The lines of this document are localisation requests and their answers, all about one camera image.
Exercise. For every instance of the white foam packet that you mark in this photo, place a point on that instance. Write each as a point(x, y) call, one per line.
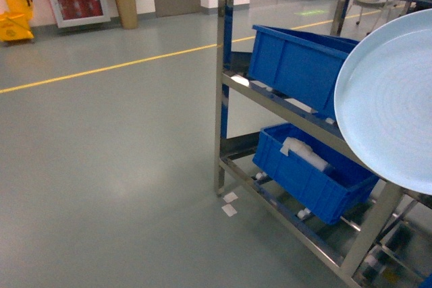
point(305, 152)

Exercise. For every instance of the blue bin lower shelf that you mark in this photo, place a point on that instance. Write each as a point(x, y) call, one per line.
point(327, 194)

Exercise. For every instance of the light blue round tray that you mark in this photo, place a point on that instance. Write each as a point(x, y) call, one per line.
point(382, 101)

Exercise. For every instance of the yellow mop bucket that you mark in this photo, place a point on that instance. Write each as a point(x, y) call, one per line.
point(15, 21)

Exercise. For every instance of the blue bin upper shelf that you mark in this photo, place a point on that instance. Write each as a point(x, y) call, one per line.
point(302, 65)

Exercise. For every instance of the stainless steel shelf rack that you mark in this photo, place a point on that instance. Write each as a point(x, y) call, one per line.
point(361, 250)

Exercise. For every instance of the blue bin shelf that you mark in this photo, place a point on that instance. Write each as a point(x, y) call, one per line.
point(302, 65)
point(327, 194)

